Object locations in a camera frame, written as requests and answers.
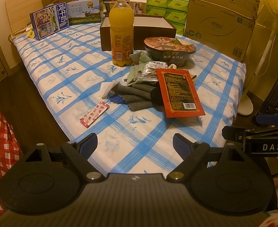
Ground pink patterned small packet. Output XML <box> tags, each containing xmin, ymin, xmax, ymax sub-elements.
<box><xmin>79</xmin><ymin>101</ymin><xmax>110</xmax><ymax>128</ymax></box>

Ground red food packet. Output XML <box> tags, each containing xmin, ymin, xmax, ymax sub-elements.
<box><xmin>156</xmin><ymin>69</ymin><xmax>205</xmax><ymax>118</ymax></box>

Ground blue cloth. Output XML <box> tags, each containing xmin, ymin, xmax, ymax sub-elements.
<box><xmin>108</xmin><ymin>94</ymin><xmax>125</xmax><ymax>104</ymax></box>

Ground white tissue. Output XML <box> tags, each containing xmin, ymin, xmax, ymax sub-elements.
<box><xmin>99</xmin><ymin>80</ymin><xmax>119</xmax><ymax>99</ymax></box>

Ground cotton swab bag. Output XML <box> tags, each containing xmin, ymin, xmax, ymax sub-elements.
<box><xmin>137</xmin><ymin>61</ymin><xmax>177</xmax><ymax>82</ymax></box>

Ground light green towel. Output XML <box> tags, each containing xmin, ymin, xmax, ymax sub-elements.
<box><xmin>126</xmin><ymin>51</ymin><xmax>152</xmax><ymax>85</ymax></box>

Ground white standing fan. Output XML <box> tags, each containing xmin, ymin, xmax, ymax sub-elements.
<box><xmin>238</xmin><ymin>2</ymin><xmax>278</xmax><ymax>116</ymax></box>

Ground blue checked tablecloth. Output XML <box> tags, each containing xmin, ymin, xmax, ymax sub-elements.
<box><xmin>13</xmin><ymin>23</ymin><xmax>246</xmax><ymax>175</ymax></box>

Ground black instant rice bowl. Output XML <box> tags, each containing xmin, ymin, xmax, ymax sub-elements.
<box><xmin>144</xmin><ymin>37</ymin><xmax>196</xmax><ymax>68</ymax></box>

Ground large cardboard box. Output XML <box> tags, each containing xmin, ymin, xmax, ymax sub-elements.
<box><xmin>184</xmin><ymin>0</ymin><xmax>260</xmax><ymax>61</ymax></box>

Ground blue milk carton box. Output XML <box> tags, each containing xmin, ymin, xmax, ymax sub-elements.
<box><xmin>30</xmin><ymin>2</ymin><xmax>70</xmax><ymax>40</ymax></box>

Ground dark brown open box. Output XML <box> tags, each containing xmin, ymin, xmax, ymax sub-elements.
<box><xmin>100</xmin><ymin>15</ymin><xmax>176</xmax><ymax>51</ymax></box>

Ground green tissue pack bundle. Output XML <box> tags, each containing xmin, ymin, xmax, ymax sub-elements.
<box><xmin>145</xmin><ymin>0</ymin><xmax>189</xmax><ymax>35</ymax></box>

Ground cow picture milk box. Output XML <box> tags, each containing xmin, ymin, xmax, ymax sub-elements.
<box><xmin>67</xmin><ymin>0</ymin><xmax>104</xmax><ymax>25</ymax></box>

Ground orange juice bottle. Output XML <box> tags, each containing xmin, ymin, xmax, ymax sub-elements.
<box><xmin>109</xmin><ymin>0</ymin><xmax>134</xmax><ymax>67</ymax></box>

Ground white humidifier box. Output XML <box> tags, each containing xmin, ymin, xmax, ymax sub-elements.
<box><xmin>129</xmin><ymin>0</ymin><xmax>147</xmax><ymax>14</ymax></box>

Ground wooden headboard panel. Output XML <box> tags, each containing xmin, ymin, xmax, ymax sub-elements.
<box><xmin>4</xmin><ymin>0</ymin><xmax>43</xmax><ymax>32</ymax></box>

